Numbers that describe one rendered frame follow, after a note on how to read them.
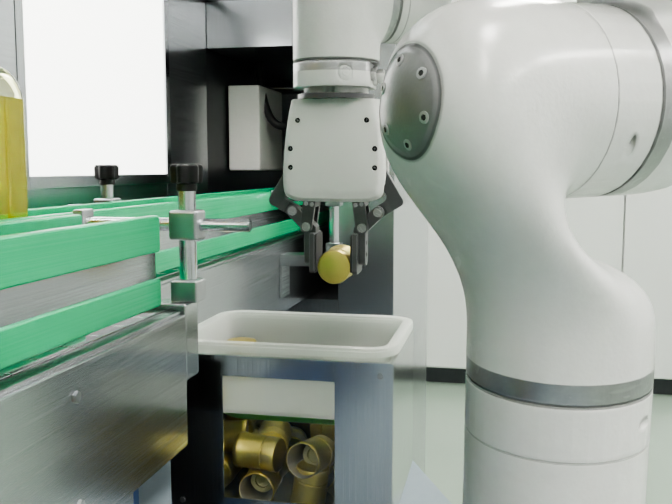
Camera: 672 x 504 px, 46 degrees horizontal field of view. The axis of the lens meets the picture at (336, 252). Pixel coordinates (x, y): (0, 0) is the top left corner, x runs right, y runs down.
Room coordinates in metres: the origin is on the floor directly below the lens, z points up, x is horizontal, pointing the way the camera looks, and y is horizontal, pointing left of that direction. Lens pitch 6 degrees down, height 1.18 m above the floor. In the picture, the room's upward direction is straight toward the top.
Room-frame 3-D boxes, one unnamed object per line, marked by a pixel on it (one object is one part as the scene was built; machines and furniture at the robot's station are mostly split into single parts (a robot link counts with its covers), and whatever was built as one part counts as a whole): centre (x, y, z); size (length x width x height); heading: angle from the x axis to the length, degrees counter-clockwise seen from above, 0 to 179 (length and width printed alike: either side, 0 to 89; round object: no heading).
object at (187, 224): (0.73, 0.16, 1.12); 0.17 x 0.03 x 0.12; 78
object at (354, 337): (0.82, 0.04, 0.97); 0.22 x 0.17 x 0.09; 78
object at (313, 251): (0.80, 0.03, 1.11); 0.03 x 0.03 x 0.07; 79
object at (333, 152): (0.79, 0.00, 1.20); 0.10 x 0.07 x 0.11; 79
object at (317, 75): (0.79, 0.00, 1.26); 0.09 x 0.08 x 0.03; 79
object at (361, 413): (0.83, 0.06, 0.92); 0.27 x 0.17 x 0.15; 78
